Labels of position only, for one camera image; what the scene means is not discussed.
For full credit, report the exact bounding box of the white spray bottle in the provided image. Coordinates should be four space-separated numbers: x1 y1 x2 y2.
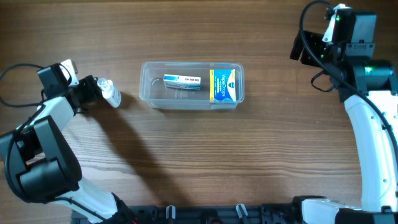
97 78 122 108

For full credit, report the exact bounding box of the clear plastic container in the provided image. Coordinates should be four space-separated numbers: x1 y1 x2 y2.
139 61 245 110

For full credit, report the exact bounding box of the white Panadol box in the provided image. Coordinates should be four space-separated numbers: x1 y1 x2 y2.
163 74 201 90

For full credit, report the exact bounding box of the blue VapoDrops box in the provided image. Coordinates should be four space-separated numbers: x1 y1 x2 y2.
210 69 236 102

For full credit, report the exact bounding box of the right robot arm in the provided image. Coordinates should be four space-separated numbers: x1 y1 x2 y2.
290 30 397 223

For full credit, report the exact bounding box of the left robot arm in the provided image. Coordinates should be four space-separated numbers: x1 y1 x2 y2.
1 75 138 223

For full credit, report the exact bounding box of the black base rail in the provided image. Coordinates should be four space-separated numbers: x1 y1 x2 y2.
70 203 299 224

